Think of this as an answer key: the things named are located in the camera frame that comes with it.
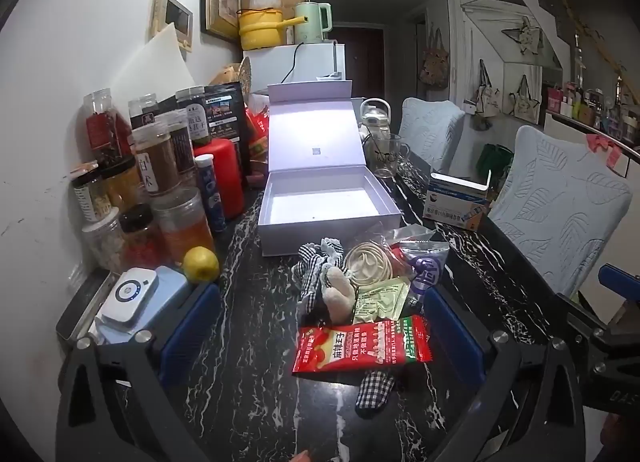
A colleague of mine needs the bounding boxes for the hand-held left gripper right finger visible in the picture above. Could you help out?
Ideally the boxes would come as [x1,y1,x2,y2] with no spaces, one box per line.
[423,286,587,462]

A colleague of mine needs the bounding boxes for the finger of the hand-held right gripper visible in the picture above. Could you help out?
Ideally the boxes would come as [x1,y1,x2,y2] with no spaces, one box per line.
[554,292,626,343]
[599,263,640,301]

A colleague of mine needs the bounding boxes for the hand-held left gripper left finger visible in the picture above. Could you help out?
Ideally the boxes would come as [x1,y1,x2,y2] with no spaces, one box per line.
[55,283,223,462]

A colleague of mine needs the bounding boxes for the purple and white snack packet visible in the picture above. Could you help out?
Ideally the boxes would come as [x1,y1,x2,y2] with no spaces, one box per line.
[395,240,451,303]

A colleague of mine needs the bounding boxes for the pale green packet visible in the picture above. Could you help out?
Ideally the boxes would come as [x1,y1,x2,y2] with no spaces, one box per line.
[352,277,412,325]

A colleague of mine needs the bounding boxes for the long red snack packet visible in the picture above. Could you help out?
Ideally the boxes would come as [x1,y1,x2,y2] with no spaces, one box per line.
[292,314,434,376]

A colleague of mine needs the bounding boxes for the small checkered cloth piece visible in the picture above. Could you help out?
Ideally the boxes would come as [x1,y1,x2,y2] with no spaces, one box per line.
[356,370,397,419]

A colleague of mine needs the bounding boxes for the clear plastic packet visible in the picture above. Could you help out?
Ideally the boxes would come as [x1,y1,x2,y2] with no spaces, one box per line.
[372,227,438,245]

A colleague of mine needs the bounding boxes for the bag of cream hair ties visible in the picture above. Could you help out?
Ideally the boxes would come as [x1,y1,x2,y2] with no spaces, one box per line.
[344,240,402,289]

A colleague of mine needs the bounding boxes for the white plush with checkered cloth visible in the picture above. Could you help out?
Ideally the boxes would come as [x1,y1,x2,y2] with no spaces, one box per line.
[292,238,362,327]

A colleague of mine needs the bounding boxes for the lavender gift box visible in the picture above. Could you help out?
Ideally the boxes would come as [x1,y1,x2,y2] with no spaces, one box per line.
[257,80,402,257]

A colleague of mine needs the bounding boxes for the light blue case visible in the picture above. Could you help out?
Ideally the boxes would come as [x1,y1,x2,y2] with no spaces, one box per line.
[95,266,194,343]

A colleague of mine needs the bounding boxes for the yellow lemon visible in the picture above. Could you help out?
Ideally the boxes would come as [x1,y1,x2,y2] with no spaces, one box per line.
[182,246,221,283]

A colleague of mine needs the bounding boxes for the white power bank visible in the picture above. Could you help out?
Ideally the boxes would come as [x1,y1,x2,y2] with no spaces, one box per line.
[95,268,160,327]

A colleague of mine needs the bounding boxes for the chair with light blue cover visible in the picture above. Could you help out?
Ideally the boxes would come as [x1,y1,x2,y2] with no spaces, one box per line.
[487,125,633,299]
[398,98,466,173]

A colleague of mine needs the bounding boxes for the black-lid jar red contents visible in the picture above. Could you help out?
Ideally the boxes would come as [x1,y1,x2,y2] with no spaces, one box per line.
[119,204,167,271]

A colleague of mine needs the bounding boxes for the clear-lid jar orange contents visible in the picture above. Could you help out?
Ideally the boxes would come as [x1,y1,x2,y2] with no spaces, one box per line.
[151,187,216,263]

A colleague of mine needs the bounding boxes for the dark metal tin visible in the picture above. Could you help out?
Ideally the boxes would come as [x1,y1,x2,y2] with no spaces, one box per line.
[56,269,121,343]

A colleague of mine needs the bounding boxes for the clear jar of white pieces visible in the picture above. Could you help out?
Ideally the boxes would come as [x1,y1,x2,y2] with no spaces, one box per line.
[82,209,129,275]

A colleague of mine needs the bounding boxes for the white and blue medicine box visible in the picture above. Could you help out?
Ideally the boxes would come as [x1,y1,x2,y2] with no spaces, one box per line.
[422,172,494,233]

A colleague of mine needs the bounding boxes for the pink cloth ribbon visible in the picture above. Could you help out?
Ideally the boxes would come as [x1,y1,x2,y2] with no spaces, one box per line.
[587,134,622,169]

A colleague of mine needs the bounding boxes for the blue tablet tube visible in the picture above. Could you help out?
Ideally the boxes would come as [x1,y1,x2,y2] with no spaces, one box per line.
[194,154,227,235]

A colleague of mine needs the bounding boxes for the red cylinder container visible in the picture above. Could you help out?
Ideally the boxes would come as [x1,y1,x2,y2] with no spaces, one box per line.
[200,138,246,221]

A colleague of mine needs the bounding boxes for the black-lid jar yellow contents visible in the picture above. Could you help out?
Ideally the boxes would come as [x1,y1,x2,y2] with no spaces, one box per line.
[102,157,147,213]

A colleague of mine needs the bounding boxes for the orange-lid jar of nuts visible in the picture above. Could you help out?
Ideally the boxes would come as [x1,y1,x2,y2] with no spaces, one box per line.
[70,162,114,223]

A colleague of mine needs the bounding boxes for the green bag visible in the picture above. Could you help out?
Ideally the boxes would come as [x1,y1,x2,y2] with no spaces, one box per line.
[475,143,515,189]

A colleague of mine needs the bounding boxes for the brown powder jar white label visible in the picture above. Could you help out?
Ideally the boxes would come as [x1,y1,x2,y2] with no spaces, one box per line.
[132,122,181,195]

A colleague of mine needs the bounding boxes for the row of small bottles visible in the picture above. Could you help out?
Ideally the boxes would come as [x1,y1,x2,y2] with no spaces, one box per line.
[545,79,640,145]

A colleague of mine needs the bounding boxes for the jar of dark contents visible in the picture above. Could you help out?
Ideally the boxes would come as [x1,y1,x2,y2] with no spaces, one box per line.
[165,109,197,175]

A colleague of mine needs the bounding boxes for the glass mug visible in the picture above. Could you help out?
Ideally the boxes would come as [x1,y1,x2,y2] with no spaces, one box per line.
[372,133,411,179]

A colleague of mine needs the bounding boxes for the white tote bag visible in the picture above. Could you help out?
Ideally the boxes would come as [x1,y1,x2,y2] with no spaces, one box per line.
[509,74,542,121]
[474,59,502,119]

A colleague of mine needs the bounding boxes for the red gift packaging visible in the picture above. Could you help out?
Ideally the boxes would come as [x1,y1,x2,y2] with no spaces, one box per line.
[245,94,271,177]

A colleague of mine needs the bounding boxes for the tall jar of red fruit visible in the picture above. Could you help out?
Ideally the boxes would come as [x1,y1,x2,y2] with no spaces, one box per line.
[82,88,132,163]

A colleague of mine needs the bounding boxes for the black printed pouch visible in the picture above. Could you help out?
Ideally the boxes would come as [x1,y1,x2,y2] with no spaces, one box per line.
[200,82,252,177]

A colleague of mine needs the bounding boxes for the woven straw item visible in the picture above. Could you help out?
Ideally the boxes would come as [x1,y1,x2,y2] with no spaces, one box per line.
[210,64,251,93]

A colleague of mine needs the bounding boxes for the white board sheet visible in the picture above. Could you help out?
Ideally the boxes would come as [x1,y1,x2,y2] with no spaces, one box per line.
[110,22,197,103]

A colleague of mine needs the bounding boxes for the brown printed tote bag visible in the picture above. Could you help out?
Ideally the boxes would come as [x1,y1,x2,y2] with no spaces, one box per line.
[419,28,451,90]

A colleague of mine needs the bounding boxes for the white mini fridge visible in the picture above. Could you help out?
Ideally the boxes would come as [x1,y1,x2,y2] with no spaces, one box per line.
[243,42,347,93]

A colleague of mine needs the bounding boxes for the dark wooden door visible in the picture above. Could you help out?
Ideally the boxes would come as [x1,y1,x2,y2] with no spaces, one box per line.
[332,24,386,98]

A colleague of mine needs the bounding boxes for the yellow cooking pot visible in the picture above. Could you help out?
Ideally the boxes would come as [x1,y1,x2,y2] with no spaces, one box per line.
[237,8,309,50]

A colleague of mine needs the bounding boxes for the pale green electric kettle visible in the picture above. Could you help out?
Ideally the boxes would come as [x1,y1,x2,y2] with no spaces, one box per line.
[294,2,334,45]

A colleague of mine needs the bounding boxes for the clear water bottle with handle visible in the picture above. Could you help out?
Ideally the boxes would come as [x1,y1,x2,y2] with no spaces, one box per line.
[359,98,392,143]

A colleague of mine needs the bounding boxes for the black power cable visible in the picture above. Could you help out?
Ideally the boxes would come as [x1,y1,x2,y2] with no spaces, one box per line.
[280,42,307,85]

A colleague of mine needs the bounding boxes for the small wooden wall frame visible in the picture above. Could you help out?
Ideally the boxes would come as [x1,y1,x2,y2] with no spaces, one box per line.
[150,0,195,53]

